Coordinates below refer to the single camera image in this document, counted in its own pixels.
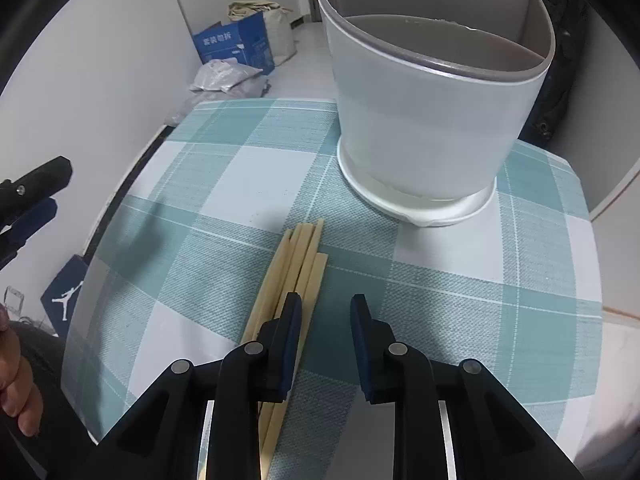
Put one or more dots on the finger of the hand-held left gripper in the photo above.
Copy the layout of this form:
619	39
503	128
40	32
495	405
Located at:
35	220
45	177

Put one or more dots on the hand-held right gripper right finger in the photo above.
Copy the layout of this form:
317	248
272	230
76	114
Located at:
360	345

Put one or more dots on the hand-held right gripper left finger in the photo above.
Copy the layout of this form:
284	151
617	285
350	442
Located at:
290	340

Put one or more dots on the group of wooden chopsticks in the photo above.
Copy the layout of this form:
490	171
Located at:
300	260

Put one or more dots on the white utensil holder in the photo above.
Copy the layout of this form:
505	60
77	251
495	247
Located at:
425	135

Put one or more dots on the person's left hand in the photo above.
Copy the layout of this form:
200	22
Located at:
17	380

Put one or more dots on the white packaging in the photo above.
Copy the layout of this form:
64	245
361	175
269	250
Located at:
15	300

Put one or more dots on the teal checked tablecloth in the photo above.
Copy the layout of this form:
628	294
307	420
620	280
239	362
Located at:
200	185

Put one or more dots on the small grey plastic package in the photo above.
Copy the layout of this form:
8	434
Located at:
225	75

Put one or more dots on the large grey plastic package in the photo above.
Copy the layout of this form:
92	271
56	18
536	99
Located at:
252	87

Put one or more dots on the blue cardboard box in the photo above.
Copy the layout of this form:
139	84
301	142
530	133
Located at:
235	40

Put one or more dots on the beige cloth bag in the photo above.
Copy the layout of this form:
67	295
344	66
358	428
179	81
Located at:
255	9

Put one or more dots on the white sack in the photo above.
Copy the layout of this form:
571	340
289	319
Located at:
280	35

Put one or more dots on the white cabinet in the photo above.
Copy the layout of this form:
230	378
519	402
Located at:
620	185

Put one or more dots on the black backpack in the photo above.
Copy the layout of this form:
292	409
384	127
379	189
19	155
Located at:
565	35

